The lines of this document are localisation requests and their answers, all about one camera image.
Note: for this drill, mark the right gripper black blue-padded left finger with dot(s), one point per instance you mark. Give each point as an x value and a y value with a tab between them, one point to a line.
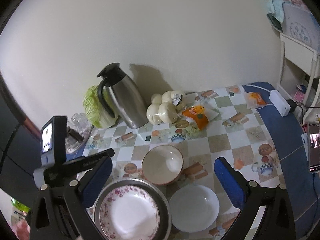
66	190

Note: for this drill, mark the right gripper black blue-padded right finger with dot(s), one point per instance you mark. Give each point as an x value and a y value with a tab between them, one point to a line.
248	196

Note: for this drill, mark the round steel plate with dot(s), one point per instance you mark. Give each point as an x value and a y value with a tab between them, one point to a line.
162	204

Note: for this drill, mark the floral rimmed round plate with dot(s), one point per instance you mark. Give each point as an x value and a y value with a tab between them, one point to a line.
128	212

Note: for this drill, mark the pale blue bowl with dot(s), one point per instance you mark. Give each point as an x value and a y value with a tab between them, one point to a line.
194	208

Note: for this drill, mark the strawberry pattern bowl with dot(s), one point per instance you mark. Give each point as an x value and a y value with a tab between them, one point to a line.
162	165

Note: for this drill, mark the clear glass cup tray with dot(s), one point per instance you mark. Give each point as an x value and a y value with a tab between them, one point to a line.
78	131

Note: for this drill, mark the napa cabbage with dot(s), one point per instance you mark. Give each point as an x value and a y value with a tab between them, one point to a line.
94	110

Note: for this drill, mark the smartphone with lit screen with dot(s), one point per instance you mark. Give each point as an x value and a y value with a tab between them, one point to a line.
313	147

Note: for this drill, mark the steel thermos jug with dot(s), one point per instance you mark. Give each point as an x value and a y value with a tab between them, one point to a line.
124	95

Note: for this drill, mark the patterned blue tablecloth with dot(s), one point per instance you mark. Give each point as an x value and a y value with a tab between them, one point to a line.
259	143

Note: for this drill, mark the bag of steamed buns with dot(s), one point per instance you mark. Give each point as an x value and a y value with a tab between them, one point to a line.
165	108

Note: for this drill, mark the white power strip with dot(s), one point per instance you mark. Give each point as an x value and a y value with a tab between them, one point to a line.
281	104

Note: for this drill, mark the small orange packet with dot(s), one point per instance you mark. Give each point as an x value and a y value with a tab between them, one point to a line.
254	100

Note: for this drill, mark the orange snack packet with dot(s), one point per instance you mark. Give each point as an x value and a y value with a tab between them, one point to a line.
201	115

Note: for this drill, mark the white shelf unit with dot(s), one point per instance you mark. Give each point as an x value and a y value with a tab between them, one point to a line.
299	62

